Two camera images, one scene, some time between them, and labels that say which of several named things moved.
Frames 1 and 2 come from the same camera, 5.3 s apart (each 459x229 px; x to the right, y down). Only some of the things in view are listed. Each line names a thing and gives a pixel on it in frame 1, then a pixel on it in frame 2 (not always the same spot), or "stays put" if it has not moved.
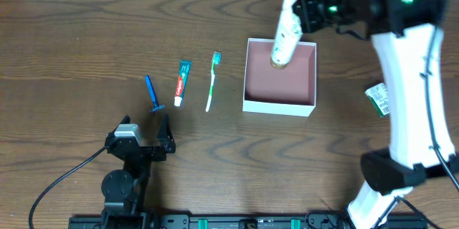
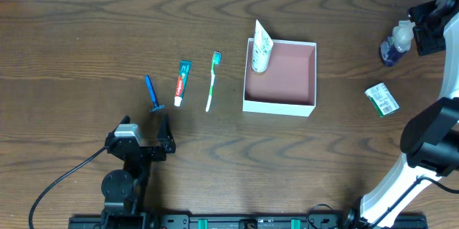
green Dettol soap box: x=379 y=99 stays put
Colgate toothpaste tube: x=183 y=72 stays put
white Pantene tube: x=289 y=36 to x=263 y=45
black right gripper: x=308 y=11 to x=429 y=31
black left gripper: x=148 y=148 stays put
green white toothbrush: x=216 y=59 stays put
